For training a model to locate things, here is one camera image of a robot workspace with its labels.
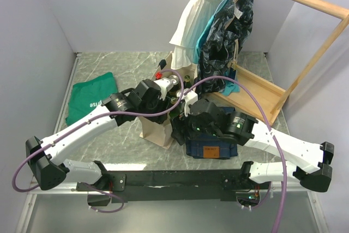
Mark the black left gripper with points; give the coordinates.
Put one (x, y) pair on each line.
(163, 105)

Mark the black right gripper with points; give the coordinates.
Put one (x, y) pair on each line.
(178, 123)

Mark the beige canvas tote bag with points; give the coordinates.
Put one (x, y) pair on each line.
(160, 134)

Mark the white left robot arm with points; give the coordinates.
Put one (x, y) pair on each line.
(51, 166)

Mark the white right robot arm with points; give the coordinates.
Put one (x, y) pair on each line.
(303, 162)

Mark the folded blue jeans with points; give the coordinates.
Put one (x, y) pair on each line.
(204, 146)

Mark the dark can silver top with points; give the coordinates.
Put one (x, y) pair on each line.
(174, 79)

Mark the green glass bottle far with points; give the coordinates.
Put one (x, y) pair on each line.
(187, 82)

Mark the teal garment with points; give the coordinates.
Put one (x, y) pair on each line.
(219, 44)

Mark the green t-shirt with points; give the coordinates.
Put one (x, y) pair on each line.
(86, 96)

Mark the wooden clothes rack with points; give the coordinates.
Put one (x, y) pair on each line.
(297, 66)

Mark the black base bar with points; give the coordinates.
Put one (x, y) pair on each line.
(160, 185)

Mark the dark patterned shirt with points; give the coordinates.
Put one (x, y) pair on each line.
(244, 12)

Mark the white pleated garment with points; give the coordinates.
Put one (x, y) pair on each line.
(192, 22)

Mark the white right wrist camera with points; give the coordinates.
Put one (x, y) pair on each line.
(189, 99)

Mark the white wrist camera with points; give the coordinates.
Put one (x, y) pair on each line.
(189, 99)
(165, 85)

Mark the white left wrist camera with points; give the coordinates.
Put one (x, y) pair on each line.
(165, 85)

